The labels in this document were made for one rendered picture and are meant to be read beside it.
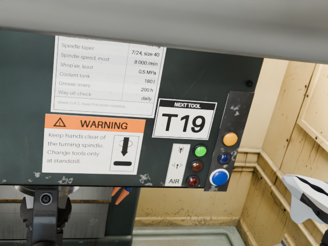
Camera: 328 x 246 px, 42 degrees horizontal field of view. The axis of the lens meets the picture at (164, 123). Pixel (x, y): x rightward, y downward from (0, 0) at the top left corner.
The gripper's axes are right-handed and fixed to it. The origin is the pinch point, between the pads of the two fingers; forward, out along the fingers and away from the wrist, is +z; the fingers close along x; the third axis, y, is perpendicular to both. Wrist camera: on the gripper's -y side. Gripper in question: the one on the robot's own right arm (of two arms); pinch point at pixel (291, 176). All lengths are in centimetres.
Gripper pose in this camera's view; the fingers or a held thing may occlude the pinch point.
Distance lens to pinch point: 68.9
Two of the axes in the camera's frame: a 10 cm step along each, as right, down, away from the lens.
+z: -6.6, -4.2, 6.1
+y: -1.7, 8.9, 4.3
